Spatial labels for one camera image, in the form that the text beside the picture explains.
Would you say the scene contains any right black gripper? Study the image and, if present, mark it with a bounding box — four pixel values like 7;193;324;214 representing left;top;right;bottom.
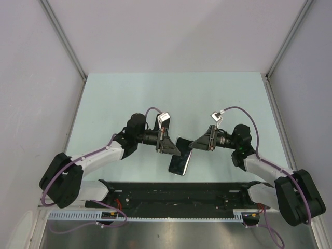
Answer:
189;124;239;151

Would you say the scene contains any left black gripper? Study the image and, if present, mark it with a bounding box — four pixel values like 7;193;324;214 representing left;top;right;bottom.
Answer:
135;127;181;156

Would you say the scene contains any black smartphone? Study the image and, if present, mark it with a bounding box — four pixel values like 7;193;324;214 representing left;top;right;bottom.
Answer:
168;137;192;176

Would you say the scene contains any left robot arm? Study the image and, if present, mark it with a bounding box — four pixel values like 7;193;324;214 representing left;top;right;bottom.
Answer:
39;112;181;209

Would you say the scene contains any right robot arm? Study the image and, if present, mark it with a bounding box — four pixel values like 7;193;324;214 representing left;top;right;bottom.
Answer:
189;124;326;226

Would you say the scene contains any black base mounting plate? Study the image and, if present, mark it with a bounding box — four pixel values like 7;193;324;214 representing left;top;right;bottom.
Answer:
85;181;258;218

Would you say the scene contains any right aluminium side rail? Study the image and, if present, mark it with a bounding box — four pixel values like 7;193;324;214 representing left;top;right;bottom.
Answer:
261;74;298;171

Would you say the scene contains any white slotted cable duct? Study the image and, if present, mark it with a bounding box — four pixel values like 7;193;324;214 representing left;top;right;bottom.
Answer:
48;209;263;223

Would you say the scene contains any front aluminium frame rail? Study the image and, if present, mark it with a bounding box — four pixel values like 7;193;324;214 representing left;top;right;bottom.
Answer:
37;189;320;210

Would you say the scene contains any left aluminium frame post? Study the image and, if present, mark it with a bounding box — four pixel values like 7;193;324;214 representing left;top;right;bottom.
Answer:
38;0;87;82

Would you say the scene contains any aluminium frame post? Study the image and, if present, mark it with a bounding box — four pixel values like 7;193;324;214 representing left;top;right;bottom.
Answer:
38;0;87;82
265;0;315;80

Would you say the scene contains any right aluminium frame post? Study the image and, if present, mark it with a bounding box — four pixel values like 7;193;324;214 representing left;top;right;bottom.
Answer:
265;0;315;80

